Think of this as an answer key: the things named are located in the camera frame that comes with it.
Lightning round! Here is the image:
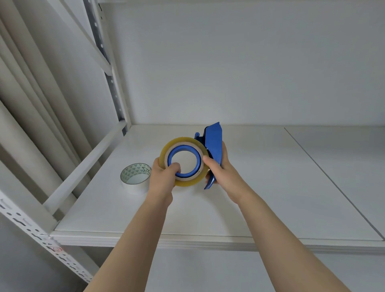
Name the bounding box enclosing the person's left hand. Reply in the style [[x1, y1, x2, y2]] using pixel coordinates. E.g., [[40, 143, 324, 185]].
[[146, 157, 181, 208]]

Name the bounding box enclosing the person's right hand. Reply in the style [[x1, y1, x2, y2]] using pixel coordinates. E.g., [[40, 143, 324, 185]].
[[202, 141, 251, 206]]

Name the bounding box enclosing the clear packing tape roll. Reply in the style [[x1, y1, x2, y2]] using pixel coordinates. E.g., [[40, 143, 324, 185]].
[[158, 137, 210, 188]]

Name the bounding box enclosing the blue tape dispenser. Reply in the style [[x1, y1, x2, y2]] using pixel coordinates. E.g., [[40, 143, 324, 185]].
[[167, 122, 224, 190]]

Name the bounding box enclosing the person's right forearm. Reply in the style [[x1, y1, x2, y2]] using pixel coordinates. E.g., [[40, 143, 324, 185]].
[[228, 190, 353, 292]]

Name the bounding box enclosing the person's left forearm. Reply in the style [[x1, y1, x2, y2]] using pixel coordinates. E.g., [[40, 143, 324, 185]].
[[83, 194, 174, 292]]

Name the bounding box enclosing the white tape roll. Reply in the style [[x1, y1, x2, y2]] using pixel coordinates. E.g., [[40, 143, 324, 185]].
[[120, 163, 152, 195]]

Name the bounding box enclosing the white metal shelving rack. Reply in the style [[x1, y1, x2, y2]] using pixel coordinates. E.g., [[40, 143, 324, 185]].
[[0, 0, 385, 284]]

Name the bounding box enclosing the beige curtain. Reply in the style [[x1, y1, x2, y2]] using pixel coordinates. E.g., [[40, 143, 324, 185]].
[[0, 0, 123, 215]]

